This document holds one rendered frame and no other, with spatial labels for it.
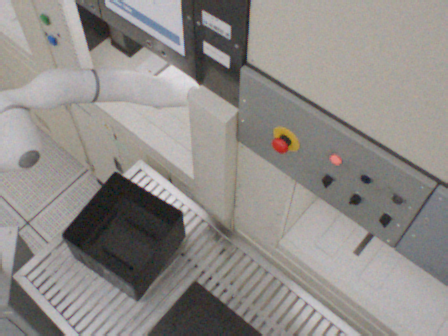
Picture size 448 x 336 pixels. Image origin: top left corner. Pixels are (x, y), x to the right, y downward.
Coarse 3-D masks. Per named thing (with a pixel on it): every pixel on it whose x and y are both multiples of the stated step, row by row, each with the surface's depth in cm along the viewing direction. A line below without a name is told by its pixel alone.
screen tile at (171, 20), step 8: (144, 0) 126; (160, 0) 121; (168, 0) 119; (144, 8) 128; (152, 8) 126; (160, 8) 123; (168, 8) 121; (176, 8) 118; (160, 16) 125; (168, 16) 123; (176, 16) 120; (168, 24) 125; (176, 24) 123
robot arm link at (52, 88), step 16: (48, 80) 131; (64, 80) 132; (80, 80) 135; (0, 96) 139; (16, 96) 135; (32, 96) 132; (48, 96) 132; (64, 96) 133; (80, 96) 136; (0, 112) 138
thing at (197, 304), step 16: (192, 288) 159; (176, 304) 157; (192, 304) 156; (208, 304) 156; (224, 304) 156; (160, 320) 154; (176, 320) 154; (192, 320) 154; (208, 320) 153; (224, 320) 153; (240, 320) 153
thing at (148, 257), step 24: (120, 192) 187; (144, 192) 173; (96, 216) 179; (120, 216) 185; (144, 216) 184; (168, 216) 176; (72, 240) 172; (96, 240) 180; (120, 240) 180; (144, 240) 179; (168, 240) 165; (96, 264) 163; (120, 264) 175; (144, 264) 157; (120, 288) 168; (144, 288) 167
